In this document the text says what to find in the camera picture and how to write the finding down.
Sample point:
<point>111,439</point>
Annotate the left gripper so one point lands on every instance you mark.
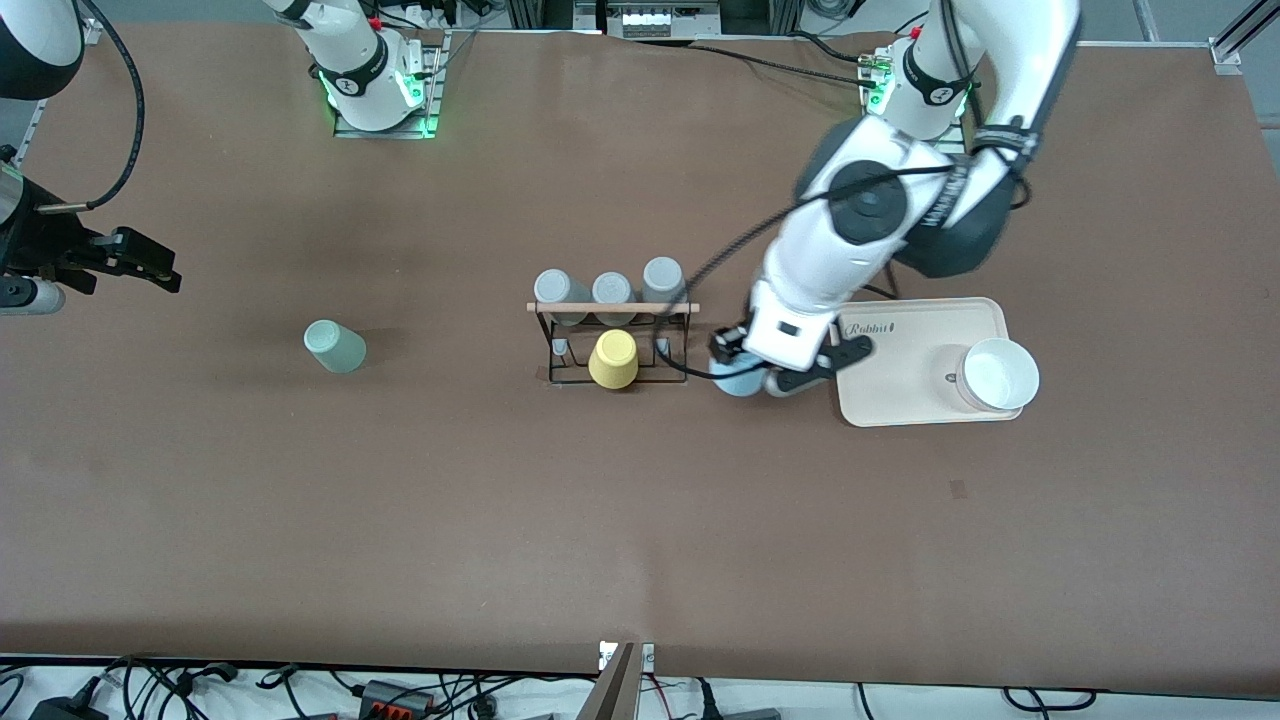
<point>724,345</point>

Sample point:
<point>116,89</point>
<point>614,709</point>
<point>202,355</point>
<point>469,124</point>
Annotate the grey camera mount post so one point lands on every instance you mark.
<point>612,695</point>

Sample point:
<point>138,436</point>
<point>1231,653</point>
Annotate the grey cup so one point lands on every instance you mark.
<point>555,288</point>
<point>612,288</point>
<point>663,278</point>

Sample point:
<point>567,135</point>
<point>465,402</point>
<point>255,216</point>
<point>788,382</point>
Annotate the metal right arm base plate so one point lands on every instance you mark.
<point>385,132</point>

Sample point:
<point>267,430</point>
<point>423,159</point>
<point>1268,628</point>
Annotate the pale green cup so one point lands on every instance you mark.
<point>338,350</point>

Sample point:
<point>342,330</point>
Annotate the light blue cup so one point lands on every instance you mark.
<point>740,382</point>

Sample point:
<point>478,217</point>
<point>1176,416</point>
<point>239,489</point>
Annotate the white bowl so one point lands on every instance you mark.
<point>1000,375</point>

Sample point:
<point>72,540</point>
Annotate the silver rail corner bracket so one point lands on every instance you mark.
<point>1228,58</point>

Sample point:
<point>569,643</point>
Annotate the beige plastic tray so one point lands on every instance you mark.
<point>905,400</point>

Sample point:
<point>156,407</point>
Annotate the black power adapter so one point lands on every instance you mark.
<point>65,710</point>

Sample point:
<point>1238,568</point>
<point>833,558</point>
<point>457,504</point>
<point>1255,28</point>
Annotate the grey connector box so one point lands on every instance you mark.
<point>650,20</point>

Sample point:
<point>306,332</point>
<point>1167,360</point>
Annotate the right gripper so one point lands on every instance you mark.
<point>40,243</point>

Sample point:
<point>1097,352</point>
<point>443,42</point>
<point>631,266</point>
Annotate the black orange power strip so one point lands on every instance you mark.
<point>395,697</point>

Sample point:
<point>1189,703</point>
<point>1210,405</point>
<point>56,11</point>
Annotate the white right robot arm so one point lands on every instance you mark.
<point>355,60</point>

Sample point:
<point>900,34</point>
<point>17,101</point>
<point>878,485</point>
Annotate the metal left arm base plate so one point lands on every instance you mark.
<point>870,120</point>

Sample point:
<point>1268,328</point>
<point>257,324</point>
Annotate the yellow cup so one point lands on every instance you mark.
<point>614,362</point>

